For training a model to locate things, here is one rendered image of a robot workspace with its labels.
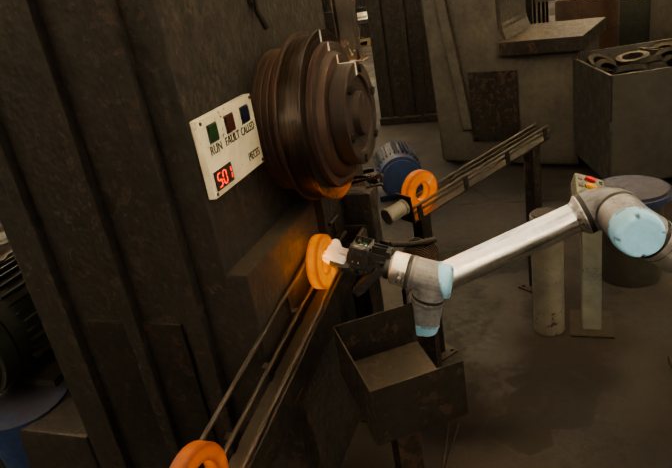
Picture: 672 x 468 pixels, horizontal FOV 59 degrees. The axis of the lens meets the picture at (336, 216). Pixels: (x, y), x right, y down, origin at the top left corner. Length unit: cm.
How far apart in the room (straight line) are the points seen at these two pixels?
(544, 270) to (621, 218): 87
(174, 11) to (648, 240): 121
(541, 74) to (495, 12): 50
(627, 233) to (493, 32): 283
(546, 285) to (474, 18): 231
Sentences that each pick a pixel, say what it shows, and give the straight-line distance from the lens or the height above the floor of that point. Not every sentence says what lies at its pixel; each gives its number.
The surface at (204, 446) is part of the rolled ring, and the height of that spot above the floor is 74.
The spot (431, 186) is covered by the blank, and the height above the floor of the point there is 71.
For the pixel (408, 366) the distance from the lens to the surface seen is 146.
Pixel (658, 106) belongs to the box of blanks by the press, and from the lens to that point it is 370.
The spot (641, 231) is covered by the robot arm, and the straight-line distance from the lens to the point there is 161.
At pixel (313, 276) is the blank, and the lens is 162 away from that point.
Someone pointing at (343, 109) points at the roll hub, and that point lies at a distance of 153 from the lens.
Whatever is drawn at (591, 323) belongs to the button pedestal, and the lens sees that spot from 262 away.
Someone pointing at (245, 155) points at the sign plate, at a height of 111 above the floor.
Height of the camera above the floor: 148
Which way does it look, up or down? 22 degrees down
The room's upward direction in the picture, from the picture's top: 10 degrees counter-clockwise
